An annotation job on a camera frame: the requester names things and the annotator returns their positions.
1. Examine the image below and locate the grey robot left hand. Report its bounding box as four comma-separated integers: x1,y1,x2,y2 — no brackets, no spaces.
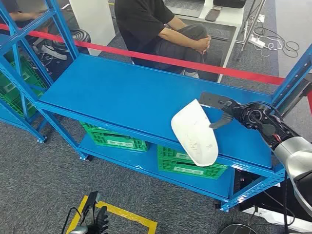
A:
88,206,109,234

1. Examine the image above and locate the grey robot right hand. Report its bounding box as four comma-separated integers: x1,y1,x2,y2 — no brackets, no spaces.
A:
209,100,244,130

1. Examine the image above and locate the white plastic cover part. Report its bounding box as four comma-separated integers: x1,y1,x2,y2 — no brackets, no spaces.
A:
171,98,218,167

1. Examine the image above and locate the long blue metal shelf rack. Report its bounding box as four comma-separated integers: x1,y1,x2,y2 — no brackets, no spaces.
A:
35,0,312,213

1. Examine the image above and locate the tall blue metal shelf rack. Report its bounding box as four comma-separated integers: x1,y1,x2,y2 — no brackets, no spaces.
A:
0,0,57,144

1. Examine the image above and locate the yellow floor tape square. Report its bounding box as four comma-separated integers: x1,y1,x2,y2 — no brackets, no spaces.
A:
66,195,158,234

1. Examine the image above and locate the green plastic crate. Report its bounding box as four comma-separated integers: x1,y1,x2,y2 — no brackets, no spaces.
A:
0,53,48,118
80,121,149,153
157,145,228,180

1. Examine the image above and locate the white power strip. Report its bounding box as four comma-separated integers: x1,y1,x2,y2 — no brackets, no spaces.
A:
249,35,266,48

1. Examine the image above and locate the metal stand leg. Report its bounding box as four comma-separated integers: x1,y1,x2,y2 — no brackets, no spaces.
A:
236,0,267,62

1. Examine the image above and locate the white desk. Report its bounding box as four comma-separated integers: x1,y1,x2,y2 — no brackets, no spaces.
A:
165,0,246,83

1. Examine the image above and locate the dark phone case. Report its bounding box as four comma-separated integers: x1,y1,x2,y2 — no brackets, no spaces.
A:
205,8,221,22

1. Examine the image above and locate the black bag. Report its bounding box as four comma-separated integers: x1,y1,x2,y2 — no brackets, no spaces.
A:
213,0,246,9

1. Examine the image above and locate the dark round base disc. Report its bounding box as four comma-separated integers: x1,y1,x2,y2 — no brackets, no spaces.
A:
218,223,259,234

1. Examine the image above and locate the grey laptop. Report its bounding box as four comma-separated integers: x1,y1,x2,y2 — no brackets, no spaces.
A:
165,0,205,19

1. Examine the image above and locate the red barrier tape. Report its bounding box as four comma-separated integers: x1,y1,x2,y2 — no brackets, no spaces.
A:
0,23,312,116

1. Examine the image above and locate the seated person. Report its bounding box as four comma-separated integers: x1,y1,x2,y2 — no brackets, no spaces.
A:
113,0,212,79

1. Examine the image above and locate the black ribbed round disc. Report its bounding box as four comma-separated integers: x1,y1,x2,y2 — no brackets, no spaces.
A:
52,29,91,54

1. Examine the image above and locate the white cabinet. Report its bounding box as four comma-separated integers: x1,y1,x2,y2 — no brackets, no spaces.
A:
69,0,116,57

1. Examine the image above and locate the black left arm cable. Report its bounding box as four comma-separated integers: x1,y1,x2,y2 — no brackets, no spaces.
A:
60,206,82,234

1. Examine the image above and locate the white charger cable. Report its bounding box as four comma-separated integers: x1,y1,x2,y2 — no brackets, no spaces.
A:
264,35,286,54

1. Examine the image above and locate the black floor cable coil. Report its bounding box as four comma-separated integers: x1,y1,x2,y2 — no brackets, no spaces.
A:
253,26,300,59

